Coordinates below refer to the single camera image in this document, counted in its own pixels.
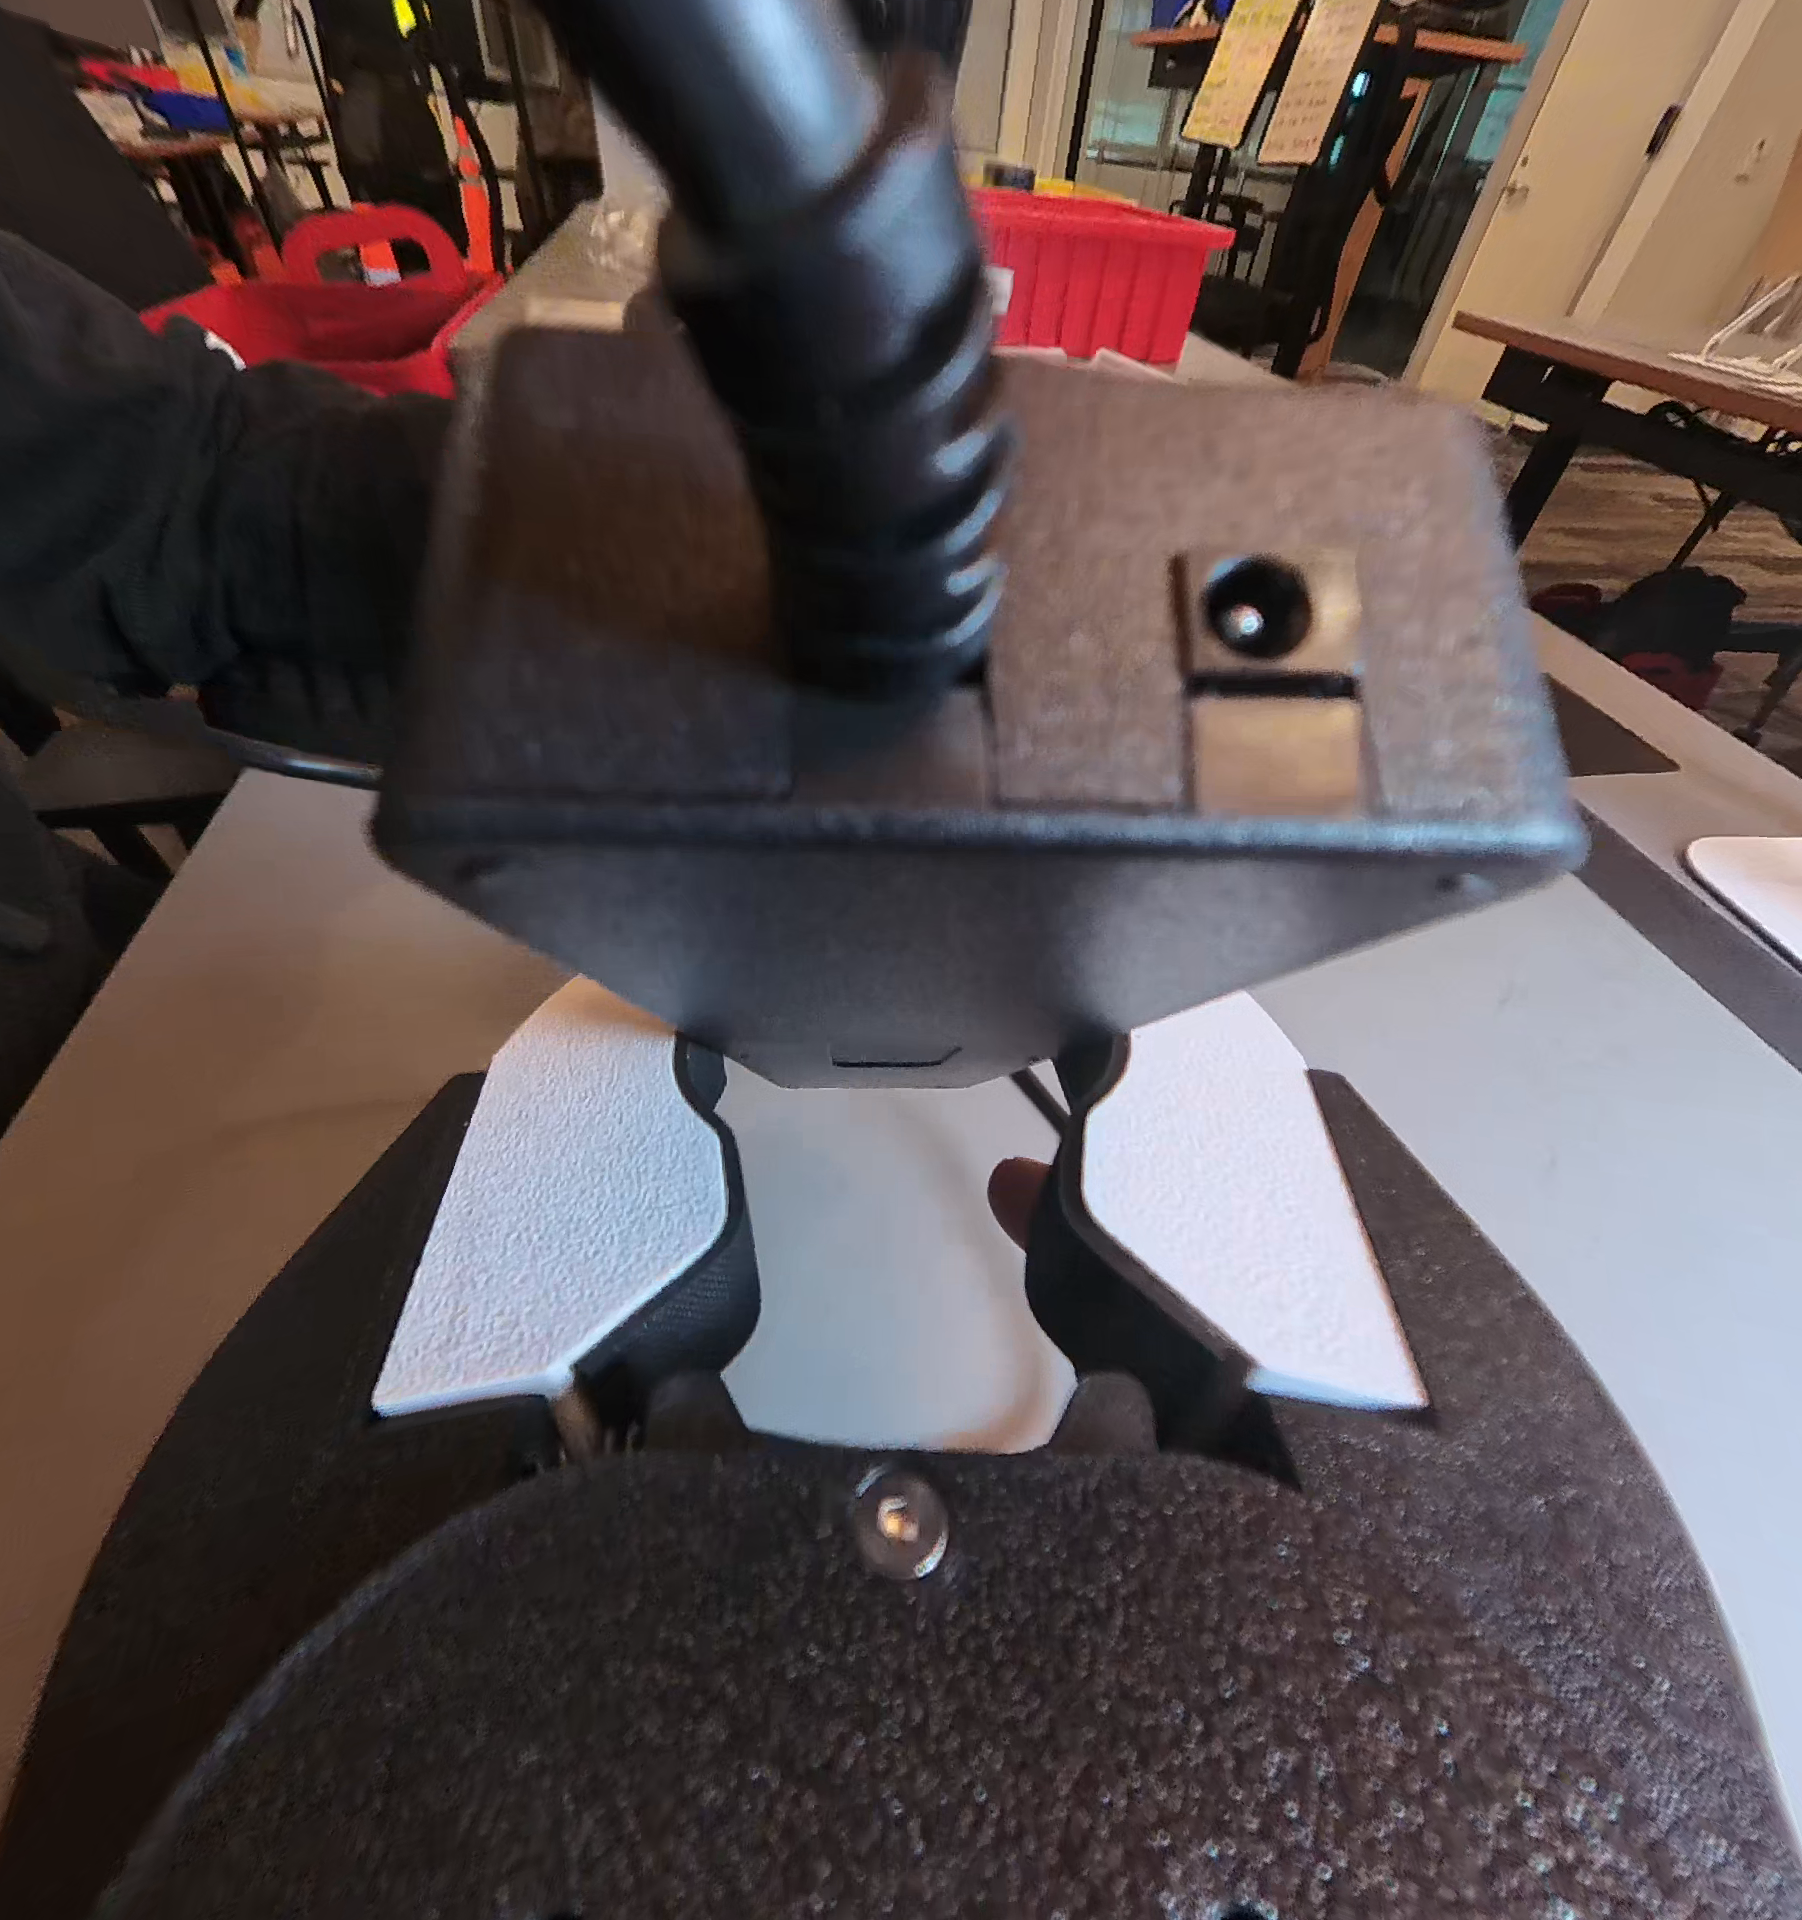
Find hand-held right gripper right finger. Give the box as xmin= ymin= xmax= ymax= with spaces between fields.
xmin=1024 ymin=987 xmax=1432 ymax=1411

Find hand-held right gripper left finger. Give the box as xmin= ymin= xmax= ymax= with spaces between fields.
xmin=368 ymin=976 xmax=763 ymax=1420

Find black usb hub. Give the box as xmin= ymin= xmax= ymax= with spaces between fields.
xmin=373 ymin=319 xmax=1591 ymax=1094

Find person's left forearm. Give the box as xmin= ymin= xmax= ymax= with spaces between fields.
xmin=0 ymin=165 xmax=461 ymax=767

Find white rounded mat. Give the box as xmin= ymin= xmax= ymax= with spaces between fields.
xmin=1682 ymin=835 xmax=1802 ymax=1015

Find black bag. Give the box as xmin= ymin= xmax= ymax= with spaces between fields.
xmin=1530 ymin=568 xmax=1750 ymax=706

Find wooden table with black legs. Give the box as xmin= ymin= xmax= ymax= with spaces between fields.
xmin=1452 ymin=309 xmax=1802 ymax=753

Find red divided bin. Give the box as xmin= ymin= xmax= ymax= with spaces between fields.
xmin=962 ymin=185 xmax=1234 ymax=368

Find clear plastic sleeves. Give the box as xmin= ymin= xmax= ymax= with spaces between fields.
xmin=1668 ymin=269 xmax=1802 ymax=376

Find yellow paper sheet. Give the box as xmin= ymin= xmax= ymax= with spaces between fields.
xmin=1184 ymin=0 xmax=1300 ymax=154

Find white paper sheet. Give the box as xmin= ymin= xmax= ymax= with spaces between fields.
xmin=1260 ymin=0 xmax=1383 ymax=164

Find thick black hub cable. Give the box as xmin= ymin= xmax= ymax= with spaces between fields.
xmin=539 ymin=0 xmax=1021 ymax=706

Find red basket with handle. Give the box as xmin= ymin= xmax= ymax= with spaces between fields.
xmin=140 ymin=205 xmax=509 ymax=403

